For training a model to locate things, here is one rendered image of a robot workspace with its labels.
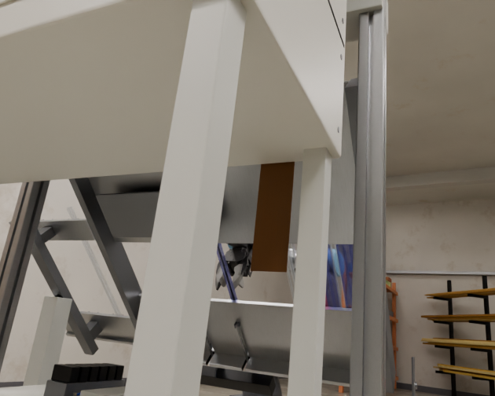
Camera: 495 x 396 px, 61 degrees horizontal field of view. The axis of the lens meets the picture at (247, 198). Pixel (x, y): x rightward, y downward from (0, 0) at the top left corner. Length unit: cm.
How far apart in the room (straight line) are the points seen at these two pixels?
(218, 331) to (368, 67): 79
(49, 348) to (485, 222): 993
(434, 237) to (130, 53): 1041
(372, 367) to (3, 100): 56
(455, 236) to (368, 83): 998
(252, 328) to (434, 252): 960
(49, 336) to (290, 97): 118
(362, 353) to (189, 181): 41
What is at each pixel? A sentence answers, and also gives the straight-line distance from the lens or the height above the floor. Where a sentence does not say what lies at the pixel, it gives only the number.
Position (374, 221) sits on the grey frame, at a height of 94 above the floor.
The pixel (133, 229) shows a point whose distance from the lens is 107.
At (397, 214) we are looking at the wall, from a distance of 1100.
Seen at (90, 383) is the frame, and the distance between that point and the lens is 93.
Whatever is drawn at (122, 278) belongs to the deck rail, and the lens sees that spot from 122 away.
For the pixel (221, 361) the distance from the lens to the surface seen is 125.
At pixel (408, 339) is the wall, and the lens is 1050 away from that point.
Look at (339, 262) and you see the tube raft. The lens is 95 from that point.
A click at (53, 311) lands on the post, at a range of 146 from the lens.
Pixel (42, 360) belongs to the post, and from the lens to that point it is 147.
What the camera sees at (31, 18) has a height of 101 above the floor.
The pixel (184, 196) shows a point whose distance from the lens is 25.
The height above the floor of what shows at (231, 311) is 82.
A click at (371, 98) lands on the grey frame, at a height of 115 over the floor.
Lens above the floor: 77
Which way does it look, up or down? 18 degrees up
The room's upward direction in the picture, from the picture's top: 6 degrees clockwise
